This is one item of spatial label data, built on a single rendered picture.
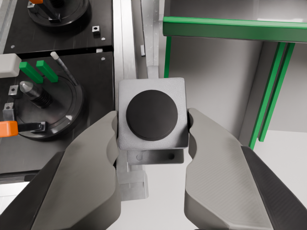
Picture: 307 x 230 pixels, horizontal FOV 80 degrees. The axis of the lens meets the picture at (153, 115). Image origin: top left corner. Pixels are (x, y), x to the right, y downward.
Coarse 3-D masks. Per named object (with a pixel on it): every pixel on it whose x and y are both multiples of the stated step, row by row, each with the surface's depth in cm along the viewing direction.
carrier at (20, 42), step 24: (24, 0) 47; (48, 0) 44; (72, 0) 43; (96, 0) 46; (24, 24) 44; (48, 24) 41; (72, 24) 42; (96, 24) 43; (24, 48) 41; (48, 48) 41; (72, 48) 41; (96, 48) 41
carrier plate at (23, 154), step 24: (72, 72) 38; (96, 72) 38; (0, 96) 36; (96, 96) 36; (0, 120) 34; (96, 120) 34; (0, 144) 33; (24, 144) 33; (48, 144) 33; (0, 168) 31; (24, 168) 31
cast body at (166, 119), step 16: (128, 80) 12; (144, 80) 12; (160, 80) 12; (176, 80) 12; (128, 96) 12; (144, 96) 11; (160, 96) 11; (176, 96) 12; (128, 112) 10; (144, 112) 10; (160, 112) 10; (176, 112) 11; (128, 128) 11; (144, 128) 10; (160, 128) 10; (176, 128) 11; (128, 144) 11; (144, 144) 11; (160, 144) 11; (176, 144) 11; (128, 160) 14; (144, 160) 14; (160, 160) 14; (176, 160) 14
